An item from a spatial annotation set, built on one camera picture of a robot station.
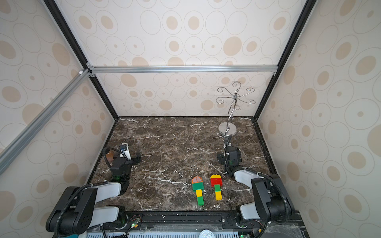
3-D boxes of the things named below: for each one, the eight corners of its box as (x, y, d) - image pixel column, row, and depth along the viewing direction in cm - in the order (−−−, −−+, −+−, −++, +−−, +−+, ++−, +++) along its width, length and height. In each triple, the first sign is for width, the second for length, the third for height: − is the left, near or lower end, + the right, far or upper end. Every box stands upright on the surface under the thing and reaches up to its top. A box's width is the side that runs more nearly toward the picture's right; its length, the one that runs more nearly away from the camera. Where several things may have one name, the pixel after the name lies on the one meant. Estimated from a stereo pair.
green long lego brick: (192, 190, 85) (192, 188, 83) (192, 185, 87) (192, 183, 85) (204, 188, 86) (204, 187, 84) (203, 183, 88) (203, 181, 86)
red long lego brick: (210, 186, 87) (210, 185, 85) (210, 180, 89) (210, 178, 87) (222, 186, 87) (222, 185, 85) (221, 180, 89) (221, 178, 87)
